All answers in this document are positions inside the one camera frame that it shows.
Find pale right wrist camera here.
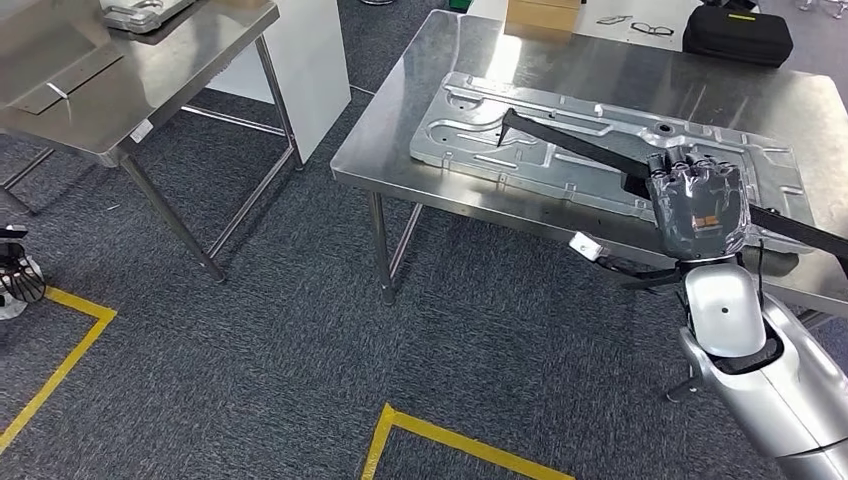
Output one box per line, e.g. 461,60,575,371
568,231,605,261

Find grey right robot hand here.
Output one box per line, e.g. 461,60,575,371
645,148,753,261

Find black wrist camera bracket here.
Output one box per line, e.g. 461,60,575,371
592,254,684,291

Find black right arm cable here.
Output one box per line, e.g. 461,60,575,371
753,241,768,313

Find black plastic panel part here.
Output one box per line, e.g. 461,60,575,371
496,107,848,280

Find stainless steel side table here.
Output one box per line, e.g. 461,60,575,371
0,0,305,285

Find black case with yellow tag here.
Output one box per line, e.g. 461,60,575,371
682,5,794,68

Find flat steel strip plate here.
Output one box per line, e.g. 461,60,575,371
9,42,125,116

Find yellow floor tape outline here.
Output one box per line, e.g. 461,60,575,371
360,402,576,480

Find white cabinet desk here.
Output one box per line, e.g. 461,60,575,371
205,0,352,165

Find stainless steel workbench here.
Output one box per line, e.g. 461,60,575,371
329,9,848,326

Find closed flat cardboard box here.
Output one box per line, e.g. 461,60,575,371
506,0,584,33

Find stamped sheet metal panel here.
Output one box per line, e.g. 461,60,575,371
99,0,200,34
408,71,816,256

